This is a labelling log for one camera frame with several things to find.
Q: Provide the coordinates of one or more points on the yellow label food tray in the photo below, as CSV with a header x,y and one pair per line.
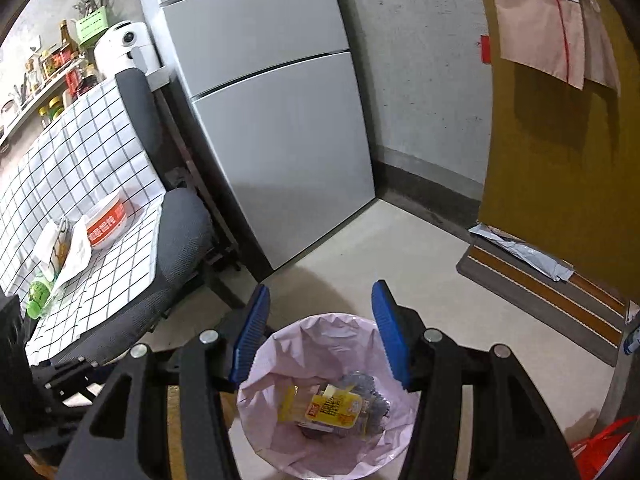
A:
x,y
332,407

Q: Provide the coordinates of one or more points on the shelf of bottles and jars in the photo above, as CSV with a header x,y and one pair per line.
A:
x,y
70,75

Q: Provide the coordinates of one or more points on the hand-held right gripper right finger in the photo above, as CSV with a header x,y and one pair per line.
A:
x,y
390,331

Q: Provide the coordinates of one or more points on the orange and white paper bowl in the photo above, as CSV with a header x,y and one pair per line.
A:
x,y
107,231

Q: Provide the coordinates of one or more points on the red door tag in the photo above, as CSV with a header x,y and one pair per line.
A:
x,y
486,50

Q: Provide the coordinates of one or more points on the white kitchen appliance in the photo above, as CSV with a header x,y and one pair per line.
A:
x,y
116,55

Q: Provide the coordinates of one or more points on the grey refrigerator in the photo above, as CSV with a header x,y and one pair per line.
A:
x,y
280,160

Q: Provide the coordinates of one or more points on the white checked cloth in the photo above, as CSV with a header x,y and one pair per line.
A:
x,y
100,160

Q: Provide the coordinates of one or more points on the grey office chair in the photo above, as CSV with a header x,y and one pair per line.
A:
x,y
181,240

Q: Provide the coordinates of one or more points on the clear grey wrapper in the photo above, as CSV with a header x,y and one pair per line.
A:
x,y
372,395

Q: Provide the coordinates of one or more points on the grey metal frame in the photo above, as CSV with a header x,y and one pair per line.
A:
x,y
617,386

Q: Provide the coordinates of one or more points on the pink hanging cloth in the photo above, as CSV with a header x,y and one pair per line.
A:
x,y
535,25

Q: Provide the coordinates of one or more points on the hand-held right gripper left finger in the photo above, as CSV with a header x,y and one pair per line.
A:
x,y
250,331

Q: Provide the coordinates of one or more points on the bundle of metal utensils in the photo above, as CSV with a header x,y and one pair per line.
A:
x,y
95,2

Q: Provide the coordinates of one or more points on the red plastic bag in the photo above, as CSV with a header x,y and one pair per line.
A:
x,y
600,456

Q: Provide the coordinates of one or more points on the trash bin with pink liner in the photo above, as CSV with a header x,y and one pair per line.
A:
x,y
280,440

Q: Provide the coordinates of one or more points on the yellow snack packet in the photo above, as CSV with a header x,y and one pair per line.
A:
x,y
292,402

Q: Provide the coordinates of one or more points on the green utensil holder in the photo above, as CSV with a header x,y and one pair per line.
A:
x,y
94,30

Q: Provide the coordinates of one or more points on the striped brown door mat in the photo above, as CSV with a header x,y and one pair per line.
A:
x,y
550,312

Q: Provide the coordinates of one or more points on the yellow door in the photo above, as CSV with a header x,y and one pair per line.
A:
x,y
540,160

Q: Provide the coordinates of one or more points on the grey plastic mailing bag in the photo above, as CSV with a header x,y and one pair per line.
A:
x,y
525,255

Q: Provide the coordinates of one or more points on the white paper wrapper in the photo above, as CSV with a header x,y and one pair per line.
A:
x,y
75,256

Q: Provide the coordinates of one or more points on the green plastic bottle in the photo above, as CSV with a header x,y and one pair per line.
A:
x,y
38,296

